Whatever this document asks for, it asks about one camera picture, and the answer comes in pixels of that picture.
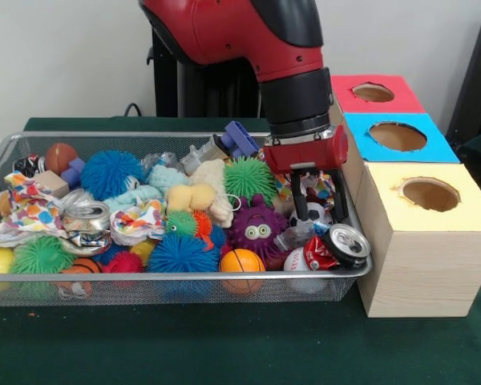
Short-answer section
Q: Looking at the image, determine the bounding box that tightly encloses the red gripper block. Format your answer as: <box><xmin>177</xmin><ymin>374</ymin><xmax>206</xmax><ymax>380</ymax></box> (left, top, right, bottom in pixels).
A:
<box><xmin>263</xmin><ymin>124</ymin><xmax>350</xmax><ymax>225</ymax></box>

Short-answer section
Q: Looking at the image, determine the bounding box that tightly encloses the colourful paper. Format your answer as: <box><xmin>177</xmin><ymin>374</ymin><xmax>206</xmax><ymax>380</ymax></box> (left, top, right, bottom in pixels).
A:
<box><xmin>273</xmin><ymin>166</ymin><xmax>342</xmax><ymax>210</ymax></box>

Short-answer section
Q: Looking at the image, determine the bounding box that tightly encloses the black white soccer ball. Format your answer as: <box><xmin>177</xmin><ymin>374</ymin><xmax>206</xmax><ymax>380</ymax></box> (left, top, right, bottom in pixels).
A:
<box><xmin>289</xmin><ymin>201</ymin><xmax>334</xmax><ymax>229</ymax></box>

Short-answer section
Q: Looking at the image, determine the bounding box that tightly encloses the crushed clear plastic bottle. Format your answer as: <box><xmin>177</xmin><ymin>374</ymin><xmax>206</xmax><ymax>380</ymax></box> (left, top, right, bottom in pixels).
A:
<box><xmin>272</xmin><ymin>222</ymin><xmax>332</xmax><ymax>252</ymax></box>

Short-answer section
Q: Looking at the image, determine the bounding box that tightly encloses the crushed red black can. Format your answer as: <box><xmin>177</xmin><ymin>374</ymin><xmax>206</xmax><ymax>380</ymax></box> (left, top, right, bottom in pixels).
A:
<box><xmin>303</xmin><ymin>222</ymin><xmax>373</xmax><ymax>270</ymax></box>

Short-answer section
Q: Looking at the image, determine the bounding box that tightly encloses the wooden box with three holes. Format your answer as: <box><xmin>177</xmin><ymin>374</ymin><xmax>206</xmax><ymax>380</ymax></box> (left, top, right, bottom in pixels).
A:
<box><xmin>329</xmin><ymin>74</ymin><xmax>481</xmax><ymax>318</ymax></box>

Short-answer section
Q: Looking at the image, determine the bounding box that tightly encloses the white foam baseball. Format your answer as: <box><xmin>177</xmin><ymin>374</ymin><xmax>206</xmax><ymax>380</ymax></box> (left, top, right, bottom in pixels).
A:
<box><xmin>284</xmin><ymin>247</ymin><xmax>318</xmax><ymax>272</ymax></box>

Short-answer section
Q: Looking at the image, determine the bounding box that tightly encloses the purple spiky monster toy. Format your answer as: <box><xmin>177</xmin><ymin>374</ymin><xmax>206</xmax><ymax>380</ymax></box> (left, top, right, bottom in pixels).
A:
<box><xmin>227</xmin><ymin>193</ymin><xmax>289</xmax><ymax>262</ymax></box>

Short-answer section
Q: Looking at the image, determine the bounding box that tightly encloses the green spiky rubber ball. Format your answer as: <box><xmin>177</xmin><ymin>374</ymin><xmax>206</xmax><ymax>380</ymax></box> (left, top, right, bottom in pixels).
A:
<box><xmin>223</xmin><ymin>156</ymin><xmax>275</xmax><ymax>208</ymax></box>

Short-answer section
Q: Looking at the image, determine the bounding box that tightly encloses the orange foam basketball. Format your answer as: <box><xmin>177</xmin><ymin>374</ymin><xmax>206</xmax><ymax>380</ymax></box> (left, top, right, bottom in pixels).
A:
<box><xmin>219</xmin><ymin>248</ymin><xmax>267</xmax><ymax>297</ymax></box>

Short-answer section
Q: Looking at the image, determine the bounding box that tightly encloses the black chair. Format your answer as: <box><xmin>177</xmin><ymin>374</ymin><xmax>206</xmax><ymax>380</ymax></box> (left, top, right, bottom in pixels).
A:
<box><xmin>444</xmin><ymin>6</ymin><xmax>481</xmax><ymax>141</ymax></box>

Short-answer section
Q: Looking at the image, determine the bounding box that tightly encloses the blue spiky rubber ball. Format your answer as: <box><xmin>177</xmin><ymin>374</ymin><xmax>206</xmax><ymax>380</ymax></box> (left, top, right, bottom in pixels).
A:
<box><xmin>79</xmin><ymin>150</ymin><xmax>147</xmax><ymax>202</ymax></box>

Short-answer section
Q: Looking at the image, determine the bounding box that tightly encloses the crushed silver can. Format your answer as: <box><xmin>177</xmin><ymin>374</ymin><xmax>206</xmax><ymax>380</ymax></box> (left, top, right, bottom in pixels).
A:
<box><xmin>61</xmin><ymin>199</ymin><xmax>112</xmax><ymax>236</ymax></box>

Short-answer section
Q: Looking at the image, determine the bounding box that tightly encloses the shallow wire mesh bin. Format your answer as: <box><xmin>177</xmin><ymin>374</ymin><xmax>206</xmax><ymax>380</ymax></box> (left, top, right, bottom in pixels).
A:
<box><xmin>0</xmin><ymin>131</ymin><xmax>374</xmax><ymax>309</ymax></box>

